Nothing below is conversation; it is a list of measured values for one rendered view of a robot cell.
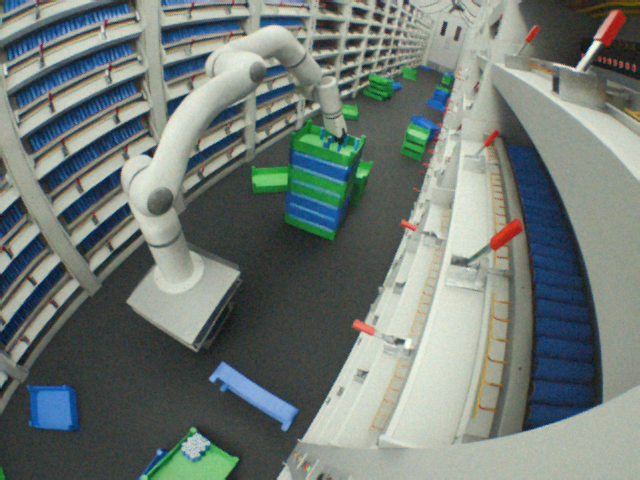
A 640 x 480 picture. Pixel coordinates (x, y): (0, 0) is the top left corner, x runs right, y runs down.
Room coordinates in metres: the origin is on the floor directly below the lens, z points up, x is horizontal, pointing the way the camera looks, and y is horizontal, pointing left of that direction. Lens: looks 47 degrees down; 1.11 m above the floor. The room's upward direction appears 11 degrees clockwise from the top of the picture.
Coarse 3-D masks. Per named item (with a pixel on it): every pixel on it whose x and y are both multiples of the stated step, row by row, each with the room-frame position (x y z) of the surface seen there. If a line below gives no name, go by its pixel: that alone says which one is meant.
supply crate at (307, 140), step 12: (300, 132) 1.20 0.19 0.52; (312, 132) 1.28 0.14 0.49; (324, 132) 1.27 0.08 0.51; (300, 144) 1.09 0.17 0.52; (312, 144) 1.07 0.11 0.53; (336, 144) 1.22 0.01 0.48; (348, 144) 1.24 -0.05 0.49; (360, 144) 1.21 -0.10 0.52; (324, 156) 1.06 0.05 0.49; (336, 156) 1.05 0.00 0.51; (348, 156) 1.03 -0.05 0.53
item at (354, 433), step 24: (432, 192) 0.57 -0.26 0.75; (432, 216) 0.51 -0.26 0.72; (432, 264) 0.35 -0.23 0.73; (408, 288) 0.29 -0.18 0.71; (408, 312) 0.23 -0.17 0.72; (384, 360) 0.14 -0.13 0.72; (384, 384) 0.10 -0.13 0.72; (360, 408) 0.06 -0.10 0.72; (384, 408) 0.06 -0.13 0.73; (360, 432) 0.02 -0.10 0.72
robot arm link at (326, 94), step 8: (320, 80) 1.05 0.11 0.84; (328, 80) 1.04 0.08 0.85; (320, 88) 1.01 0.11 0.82; (328, 88) 1.01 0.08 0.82; (336, 88) 1.04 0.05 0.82; (312, 96) 1.06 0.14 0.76; (320, 96) 1.02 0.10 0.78; (328, 96) 1.02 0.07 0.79; (336, 96) 1.04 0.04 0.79; (320, 104) 1.05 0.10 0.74; (328, 104) 1.03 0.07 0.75; (336, 104) 1.04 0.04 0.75; (328, 112) 1.04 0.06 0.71
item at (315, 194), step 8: (288, 184) 1.10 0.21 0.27; (296, 184) 1.09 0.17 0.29; (352, 184) 1.18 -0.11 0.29; (304, 192) 1.08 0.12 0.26; (312, 192) 1.07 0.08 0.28; (320, 192) 1.06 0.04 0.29; (320, 200) 1.06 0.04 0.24; (328, 200) 1.05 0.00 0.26; (336, 200) 1.04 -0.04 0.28; (344, 200) 1.06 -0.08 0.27
